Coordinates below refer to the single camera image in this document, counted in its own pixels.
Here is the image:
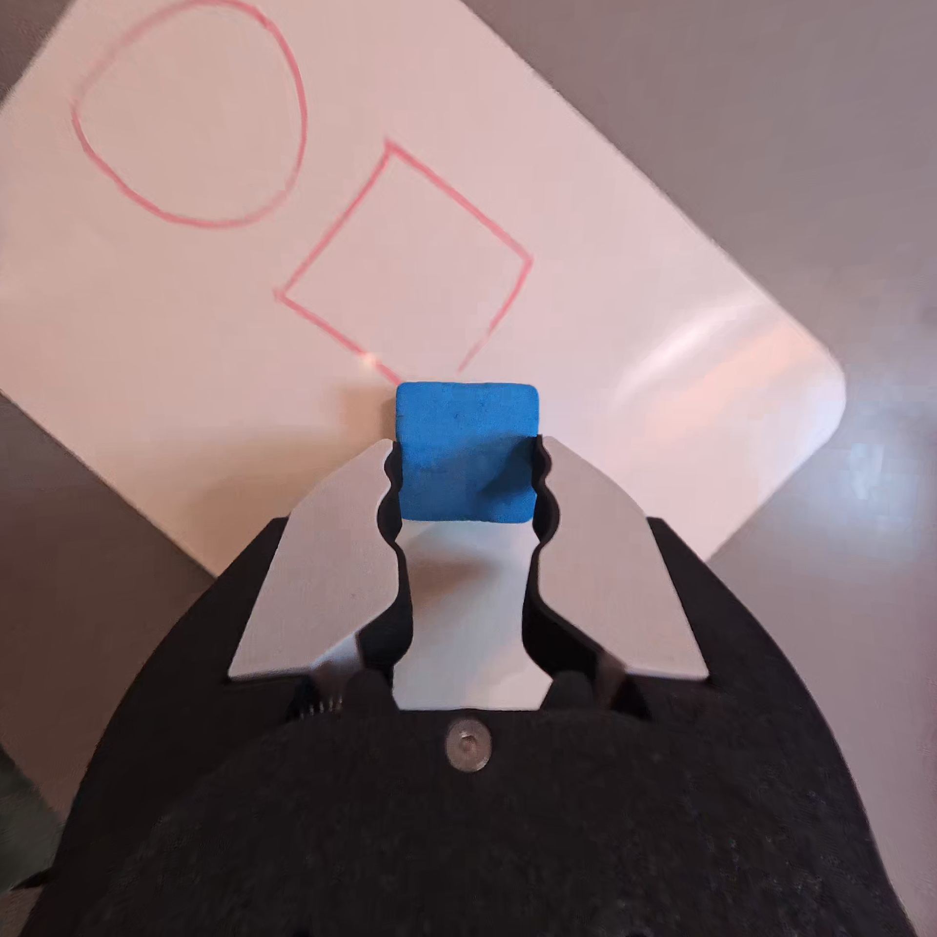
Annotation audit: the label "blue whiteboard eraser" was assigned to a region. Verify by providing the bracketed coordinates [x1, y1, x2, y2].
[393, 381, 546, 524]

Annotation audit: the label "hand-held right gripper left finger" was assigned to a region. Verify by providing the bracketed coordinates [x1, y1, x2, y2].
[227, 437, 412, 683]

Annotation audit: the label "white whiteboard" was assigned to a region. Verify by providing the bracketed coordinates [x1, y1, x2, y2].
[0, 0, 850, 714]

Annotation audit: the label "green sweatshirt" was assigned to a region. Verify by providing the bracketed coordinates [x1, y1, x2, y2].
[0, 740, 67, 894]

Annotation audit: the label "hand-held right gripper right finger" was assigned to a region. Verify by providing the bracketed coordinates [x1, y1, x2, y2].
[522, 434, 713, 686]

